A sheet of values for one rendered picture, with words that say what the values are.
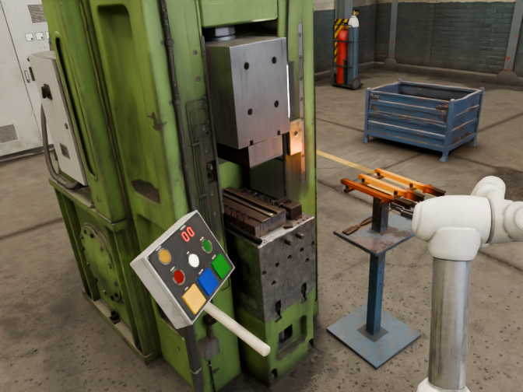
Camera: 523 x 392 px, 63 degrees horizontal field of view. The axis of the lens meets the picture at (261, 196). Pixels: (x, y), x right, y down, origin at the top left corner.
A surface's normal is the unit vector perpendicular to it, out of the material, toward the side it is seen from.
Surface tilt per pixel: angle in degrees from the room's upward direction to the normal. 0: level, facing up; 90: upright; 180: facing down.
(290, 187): 90
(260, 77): 90
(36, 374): 0
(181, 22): 90
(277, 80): 90
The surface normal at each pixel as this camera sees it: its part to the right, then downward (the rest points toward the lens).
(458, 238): -0.21, 0.12
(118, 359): -0.07, -0.90
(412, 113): -0.75, 0.32
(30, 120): 0.61, 0.31
